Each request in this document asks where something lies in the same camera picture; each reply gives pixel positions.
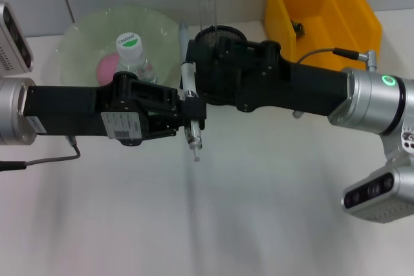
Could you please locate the green glass fruit plate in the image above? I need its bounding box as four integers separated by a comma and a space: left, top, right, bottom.
41, 6, 182, 96

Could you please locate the green plastic scrap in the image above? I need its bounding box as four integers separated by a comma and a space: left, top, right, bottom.
290, 19, 307, 37

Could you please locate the clear green-label water bottle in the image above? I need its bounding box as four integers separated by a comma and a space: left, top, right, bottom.
114, 32, 159, 85

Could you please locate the black mesh pen holder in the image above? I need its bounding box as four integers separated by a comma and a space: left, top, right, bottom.
193, 25, 249, 106

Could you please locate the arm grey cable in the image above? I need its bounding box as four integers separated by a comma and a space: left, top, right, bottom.
0, 135, 82, 173
296, 48, 379, 72

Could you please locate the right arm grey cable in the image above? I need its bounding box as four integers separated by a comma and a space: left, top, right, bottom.
296, 48, 379, 72

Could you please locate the pink toy peach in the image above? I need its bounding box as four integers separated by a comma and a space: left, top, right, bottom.
96, 53, 121, 85

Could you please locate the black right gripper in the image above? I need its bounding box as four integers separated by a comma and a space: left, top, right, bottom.
186, 38, 353, 118

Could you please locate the grey clear pen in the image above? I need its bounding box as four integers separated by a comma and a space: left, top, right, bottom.
178, 20, 204, 163

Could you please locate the yellow plastic bin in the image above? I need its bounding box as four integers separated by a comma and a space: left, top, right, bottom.
264, 0, 382, 73

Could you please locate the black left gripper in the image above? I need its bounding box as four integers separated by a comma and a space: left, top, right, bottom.
25, 73, 208, 147

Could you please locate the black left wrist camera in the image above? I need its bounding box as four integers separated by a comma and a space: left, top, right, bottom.
0, 1, 35, 76

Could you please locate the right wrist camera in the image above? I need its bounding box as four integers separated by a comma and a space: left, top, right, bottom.
340, 159, 414, 224

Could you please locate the left arm grey cable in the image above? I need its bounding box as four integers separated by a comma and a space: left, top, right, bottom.
0, 135, 82, 173

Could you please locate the transparent plastic ruler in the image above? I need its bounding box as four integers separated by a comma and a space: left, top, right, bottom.
197, 0, 217, 47

